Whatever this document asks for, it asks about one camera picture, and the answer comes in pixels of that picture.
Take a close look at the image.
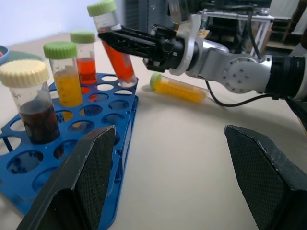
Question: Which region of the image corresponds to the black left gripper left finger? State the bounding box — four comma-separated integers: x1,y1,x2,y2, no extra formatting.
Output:
16,125,117,230

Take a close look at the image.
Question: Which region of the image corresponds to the blue bowl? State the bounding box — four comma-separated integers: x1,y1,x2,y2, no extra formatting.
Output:
0,45,11,66

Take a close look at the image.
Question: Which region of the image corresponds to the blue test tube rack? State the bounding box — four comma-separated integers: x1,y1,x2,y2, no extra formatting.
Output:
0,72,140,230

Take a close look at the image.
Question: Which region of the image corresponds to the yellow liquid tube green cap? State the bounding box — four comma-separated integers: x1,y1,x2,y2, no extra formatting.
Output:
43,41,85,128
149,72,209,104

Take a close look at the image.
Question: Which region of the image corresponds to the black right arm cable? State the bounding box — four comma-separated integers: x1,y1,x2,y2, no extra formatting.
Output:
204,7,290,108

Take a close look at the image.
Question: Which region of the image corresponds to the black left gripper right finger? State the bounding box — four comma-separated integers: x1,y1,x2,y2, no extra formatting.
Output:
224,124,307,230

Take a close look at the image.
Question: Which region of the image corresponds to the green mat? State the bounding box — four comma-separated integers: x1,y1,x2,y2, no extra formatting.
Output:
6,51,44,63

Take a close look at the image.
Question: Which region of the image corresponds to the aluminium frame table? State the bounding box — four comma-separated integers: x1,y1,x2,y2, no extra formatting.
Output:
198,9,275,56

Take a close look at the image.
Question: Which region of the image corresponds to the red liquid tube green cap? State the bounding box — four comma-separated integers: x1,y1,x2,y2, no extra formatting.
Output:
70,30,99,102
86,0,139,88

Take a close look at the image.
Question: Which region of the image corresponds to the dark liquid tube cream cap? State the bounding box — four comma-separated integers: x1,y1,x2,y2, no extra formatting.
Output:
0,59,61,145

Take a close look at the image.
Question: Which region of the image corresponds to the grey metal cabinet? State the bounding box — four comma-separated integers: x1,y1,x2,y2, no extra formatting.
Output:
124,0,174,36

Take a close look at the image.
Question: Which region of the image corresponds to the wooden shelf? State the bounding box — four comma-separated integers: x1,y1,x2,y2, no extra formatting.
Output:
265,0,307,50

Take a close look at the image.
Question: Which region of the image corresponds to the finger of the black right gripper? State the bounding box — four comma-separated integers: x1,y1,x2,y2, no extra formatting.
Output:
112,24,155,39
97,30,166,59

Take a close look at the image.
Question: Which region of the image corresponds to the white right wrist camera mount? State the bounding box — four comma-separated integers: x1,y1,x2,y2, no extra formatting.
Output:
167,0,210,76

